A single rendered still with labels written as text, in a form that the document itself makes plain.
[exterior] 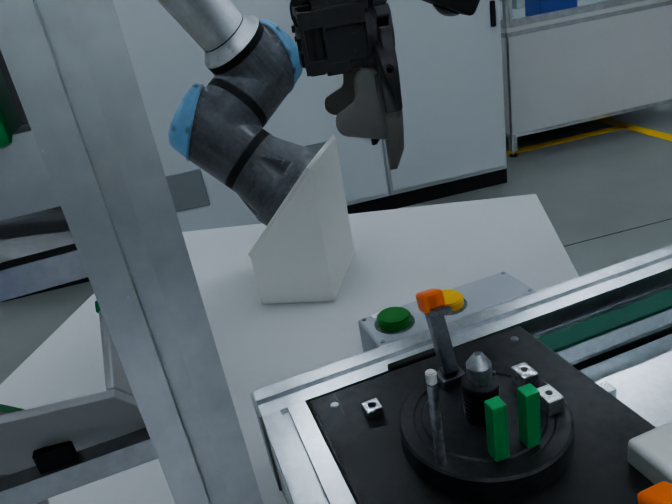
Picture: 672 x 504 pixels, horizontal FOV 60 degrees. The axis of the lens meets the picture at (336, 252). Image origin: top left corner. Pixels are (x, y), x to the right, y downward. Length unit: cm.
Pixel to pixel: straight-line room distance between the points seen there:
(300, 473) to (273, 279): 50
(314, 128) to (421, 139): 67
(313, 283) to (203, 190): 254
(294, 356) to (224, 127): 38
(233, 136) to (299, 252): 21
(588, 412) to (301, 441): 25
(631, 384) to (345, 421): 30
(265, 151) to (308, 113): 248
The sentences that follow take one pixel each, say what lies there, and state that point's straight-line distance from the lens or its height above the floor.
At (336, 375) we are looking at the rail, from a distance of 63.
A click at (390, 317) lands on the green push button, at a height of 97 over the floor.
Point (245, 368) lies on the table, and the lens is 86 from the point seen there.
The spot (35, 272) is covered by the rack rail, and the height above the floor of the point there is 123.
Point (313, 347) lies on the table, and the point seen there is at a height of 86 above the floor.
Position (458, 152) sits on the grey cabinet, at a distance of 375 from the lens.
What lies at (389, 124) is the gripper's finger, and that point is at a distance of 53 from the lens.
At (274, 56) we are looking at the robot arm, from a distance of 102.
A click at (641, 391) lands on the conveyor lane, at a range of 67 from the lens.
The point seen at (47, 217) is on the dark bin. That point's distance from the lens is 25.
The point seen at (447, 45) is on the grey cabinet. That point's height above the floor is 93.
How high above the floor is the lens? 133
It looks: 24 degrees down
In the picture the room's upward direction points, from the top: 10 degrees counter-clockwise
